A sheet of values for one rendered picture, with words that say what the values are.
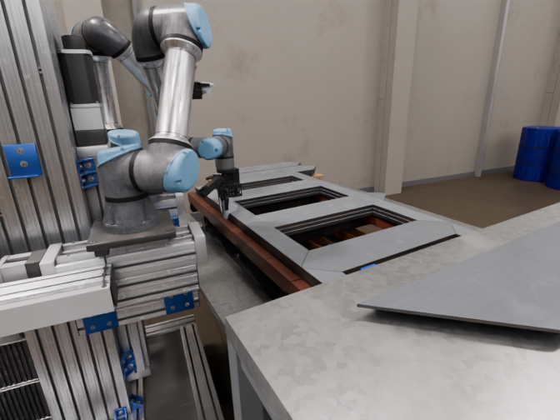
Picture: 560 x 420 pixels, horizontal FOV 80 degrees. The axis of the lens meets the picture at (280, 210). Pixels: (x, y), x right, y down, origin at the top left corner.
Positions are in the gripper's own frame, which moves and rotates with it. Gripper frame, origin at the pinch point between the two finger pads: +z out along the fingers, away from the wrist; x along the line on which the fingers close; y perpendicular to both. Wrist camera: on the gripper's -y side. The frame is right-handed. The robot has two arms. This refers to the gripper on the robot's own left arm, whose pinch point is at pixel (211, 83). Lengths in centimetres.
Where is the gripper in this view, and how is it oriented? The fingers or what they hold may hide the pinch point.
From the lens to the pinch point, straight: 192.3
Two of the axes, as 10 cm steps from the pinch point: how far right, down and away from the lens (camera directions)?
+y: -0.8, 9.1, 4.0
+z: 6.6, -2.5, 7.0
